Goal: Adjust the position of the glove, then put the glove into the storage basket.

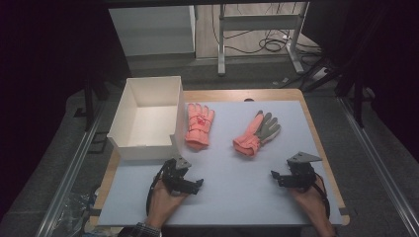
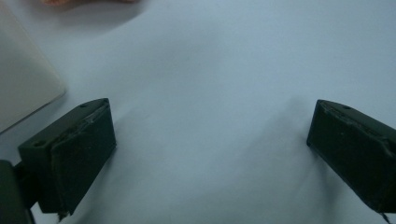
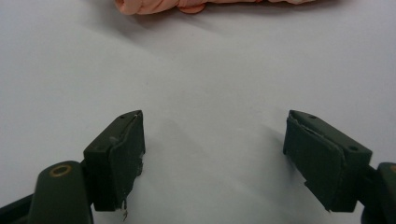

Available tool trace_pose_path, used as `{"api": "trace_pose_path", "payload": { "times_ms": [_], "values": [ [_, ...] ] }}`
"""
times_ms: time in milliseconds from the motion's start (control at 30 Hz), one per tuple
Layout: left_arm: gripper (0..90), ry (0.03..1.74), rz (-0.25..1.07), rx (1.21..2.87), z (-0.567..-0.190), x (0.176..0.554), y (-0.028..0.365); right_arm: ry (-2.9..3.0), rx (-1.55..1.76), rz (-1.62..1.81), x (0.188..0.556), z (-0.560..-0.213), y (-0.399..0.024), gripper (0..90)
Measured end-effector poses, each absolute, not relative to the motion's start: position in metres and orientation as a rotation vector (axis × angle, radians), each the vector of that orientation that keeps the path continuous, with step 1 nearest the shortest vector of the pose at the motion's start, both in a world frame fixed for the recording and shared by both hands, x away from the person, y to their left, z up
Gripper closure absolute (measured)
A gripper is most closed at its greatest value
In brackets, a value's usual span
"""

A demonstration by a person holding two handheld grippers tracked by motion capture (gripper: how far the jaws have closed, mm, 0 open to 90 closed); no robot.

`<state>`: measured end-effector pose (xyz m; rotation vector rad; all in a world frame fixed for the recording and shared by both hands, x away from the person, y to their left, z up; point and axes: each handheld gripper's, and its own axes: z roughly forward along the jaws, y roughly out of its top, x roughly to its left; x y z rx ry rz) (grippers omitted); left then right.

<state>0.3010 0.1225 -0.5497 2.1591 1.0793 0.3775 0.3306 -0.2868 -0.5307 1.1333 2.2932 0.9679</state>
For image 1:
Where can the pink glove with grey palm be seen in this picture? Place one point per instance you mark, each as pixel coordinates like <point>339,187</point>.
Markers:
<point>250,138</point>

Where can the aluminium rail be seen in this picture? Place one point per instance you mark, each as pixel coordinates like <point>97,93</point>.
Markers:
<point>378,158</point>
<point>70,168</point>

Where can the black metal stand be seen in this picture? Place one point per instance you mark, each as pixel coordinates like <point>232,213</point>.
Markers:
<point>88,105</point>
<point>358,98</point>

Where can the person's left hand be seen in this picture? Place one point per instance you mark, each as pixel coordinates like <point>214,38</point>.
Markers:
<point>163,205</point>

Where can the white box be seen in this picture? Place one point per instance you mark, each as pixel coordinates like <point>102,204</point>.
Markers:
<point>151,121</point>

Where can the person's right hand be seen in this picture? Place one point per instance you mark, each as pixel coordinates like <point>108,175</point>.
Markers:
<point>313,204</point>

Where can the pink glove with red print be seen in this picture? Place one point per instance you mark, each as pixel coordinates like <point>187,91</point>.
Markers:
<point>199,126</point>

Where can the grey metal desk frame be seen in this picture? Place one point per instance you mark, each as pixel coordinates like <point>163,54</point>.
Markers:
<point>257,22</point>

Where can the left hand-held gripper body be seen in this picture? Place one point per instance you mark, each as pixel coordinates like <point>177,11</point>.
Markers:
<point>173,177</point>

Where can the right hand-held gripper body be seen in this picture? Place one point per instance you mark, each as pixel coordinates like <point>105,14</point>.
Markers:
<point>301,174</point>

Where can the clear plastic bag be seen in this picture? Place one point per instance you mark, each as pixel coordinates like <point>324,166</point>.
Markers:
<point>77,210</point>

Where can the white cabinet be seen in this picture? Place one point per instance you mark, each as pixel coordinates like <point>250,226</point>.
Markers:
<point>151,29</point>

